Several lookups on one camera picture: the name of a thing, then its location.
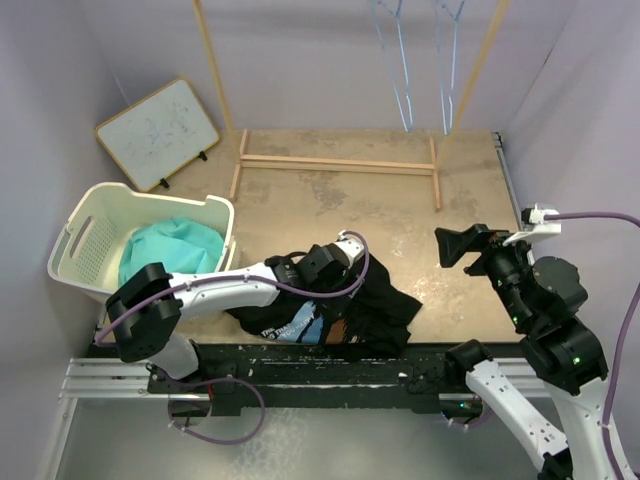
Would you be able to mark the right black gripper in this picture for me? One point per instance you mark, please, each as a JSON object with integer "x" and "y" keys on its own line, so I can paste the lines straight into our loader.
{"x": 452, "y": 242}

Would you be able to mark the black t shirt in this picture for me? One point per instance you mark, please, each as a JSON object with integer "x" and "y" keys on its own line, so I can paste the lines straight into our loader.
{"x": 372, "y": 322}

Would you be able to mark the blue hanger with black shirt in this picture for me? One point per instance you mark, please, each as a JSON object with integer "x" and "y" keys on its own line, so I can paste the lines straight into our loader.
{"x": 387, "y": 17}

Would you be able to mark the light blue wire hanger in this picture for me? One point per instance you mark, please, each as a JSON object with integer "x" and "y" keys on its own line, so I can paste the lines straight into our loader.
{"x": 448, "y": 20}

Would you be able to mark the teal t shirt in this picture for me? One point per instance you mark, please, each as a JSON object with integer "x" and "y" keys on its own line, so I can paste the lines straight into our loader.
{"x": 179, "y": 244}

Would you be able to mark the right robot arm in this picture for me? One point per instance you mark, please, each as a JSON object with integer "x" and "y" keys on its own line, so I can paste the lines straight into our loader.
{"x": 542, "y": 299}

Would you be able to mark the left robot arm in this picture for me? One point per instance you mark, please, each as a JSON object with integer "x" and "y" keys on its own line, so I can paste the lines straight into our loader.
{"x": 146, "y": 310}

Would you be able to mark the wooden clothes rack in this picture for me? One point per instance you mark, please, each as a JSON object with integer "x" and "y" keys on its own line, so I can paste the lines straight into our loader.
{"x": 244, "y": 160}

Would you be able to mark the small framed whiteboard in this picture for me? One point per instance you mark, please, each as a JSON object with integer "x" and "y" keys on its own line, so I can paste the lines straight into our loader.
{"x": 158, "y": 135}

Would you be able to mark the cream plastic laundry basket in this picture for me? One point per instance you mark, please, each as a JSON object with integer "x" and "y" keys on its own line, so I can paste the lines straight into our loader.
{"x": 88, "y": 250}

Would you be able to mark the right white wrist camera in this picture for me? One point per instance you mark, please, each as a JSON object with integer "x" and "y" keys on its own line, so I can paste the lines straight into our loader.
{"x": 537, "y": 225}

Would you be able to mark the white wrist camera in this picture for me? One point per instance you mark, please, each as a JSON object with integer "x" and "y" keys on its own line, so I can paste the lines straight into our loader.
{"x": 351, "y": 246}
{"x": 537, "y": 225}

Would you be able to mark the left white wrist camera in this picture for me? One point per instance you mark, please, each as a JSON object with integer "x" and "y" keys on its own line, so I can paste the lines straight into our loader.
{"x": 351, "y": 246}

